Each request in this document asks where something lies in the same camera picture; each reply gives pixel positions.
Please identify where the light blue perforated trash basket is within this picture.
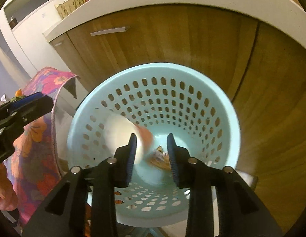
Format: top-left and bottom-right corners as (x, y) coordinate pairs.
(67, 63), (241, 227)

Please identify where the floral cloth covered table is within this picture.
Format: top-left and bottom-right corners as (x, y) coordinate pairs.
(0, 66), (81, 228)

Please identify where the green vegetable scrap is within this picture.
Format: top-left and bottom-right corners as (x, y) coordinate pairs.
(9, 95), (26, 103)

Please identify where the white paper cup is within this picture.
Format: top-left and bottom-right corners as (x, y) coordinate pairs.
(97, 109), (153, 164)

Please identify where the beige chopstick holder basket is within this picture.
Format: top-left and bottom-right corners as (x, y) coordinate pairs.
(55, 0), (83, 20)

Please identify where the orange snack bag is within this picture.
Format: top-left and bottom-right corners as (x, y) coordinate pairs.
(148, 146), (171, 171)

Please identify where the dark bottle on ledge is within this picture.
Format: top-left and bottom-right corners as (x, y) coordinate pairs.
(9, 16), (18, 29)

